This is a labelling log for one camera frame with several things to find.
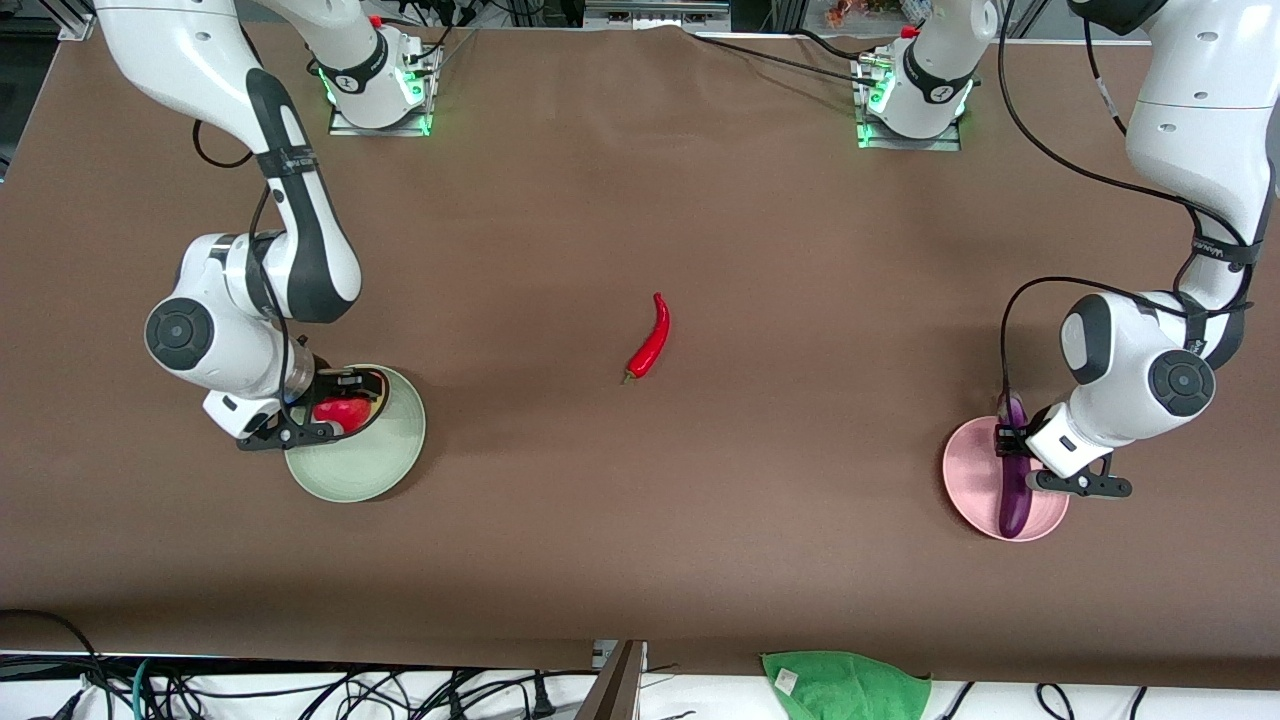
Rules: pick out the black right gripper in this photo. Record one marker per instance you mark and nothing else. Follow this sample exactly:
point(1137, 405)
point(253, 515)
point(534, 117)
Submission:
point(327, 385)

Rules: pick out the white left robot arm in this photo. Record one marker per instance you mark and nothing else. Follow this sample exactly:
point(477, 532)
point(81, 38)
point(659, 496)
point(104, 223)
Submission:
point(1200, 120)

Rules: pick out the black background device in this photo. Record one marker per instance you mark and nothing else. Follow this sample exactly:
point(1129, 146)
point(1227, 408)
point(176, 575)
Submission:
point(655, 15)

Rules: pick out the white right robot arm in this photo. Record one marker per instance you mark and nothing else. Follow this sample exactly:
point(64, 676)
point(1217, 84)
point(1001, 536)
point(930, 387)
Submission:
point(170, 60)

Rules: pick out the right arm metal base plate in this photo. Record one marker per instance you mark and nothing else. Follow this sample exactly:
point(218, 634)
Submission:
point(380, 130)

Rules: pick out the red round toy fruit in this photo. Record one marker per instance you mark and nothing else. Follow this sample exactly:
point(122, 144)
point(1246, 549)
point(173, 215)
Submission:
point(345, 413)

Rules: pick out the green cloth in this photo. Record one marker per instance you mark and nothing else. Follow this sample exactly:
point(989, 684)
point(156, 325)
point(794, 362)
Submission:
point(840, 690)

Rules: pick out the pink round plate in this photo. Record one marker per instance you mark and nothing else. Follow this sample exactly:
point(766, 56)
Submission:
point(970, 480)

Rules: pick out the purple eggplant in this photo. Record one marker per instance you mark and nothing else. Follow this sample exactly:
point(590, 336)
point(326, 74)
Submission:
point(1013, 500)

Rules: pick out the light green round plate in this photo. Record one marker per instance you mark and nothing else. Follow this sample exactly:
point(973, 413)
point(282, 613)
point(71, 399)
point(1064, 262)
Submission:
point(390, 460)

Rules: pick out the red chili pepper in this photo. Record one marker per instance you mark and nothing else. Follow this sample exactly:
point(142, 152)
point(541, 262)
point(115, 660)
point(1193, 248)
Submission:
point(655, 340)

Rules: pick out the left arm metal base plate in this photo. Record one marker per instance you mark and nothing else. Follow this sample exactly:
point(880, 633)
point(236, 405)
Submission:
point(905, 145)

